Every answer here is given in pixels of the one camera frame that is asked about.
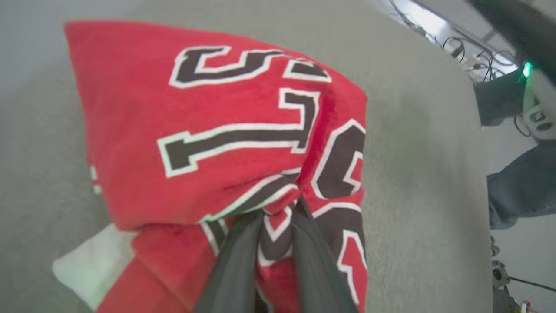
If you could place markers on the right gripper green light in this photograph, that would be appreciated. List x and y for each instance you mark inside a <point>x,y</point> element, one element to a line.
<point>541,108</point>

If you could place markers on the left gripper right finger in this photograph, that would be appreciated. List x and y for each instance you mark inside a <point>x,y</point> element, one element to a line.
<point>317,269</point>

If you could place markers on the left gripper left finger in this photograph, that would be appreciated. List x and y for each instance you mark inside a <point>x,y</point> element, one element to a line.
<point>234,269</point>

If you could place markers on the red basketball jersey white sleeves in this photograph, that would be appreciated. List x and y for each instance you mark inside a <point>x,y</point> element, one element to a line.
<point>143,130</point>

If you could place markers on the grey metal device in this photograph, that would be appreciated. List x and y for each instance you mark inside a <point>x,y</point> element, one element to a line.
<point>501,278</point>

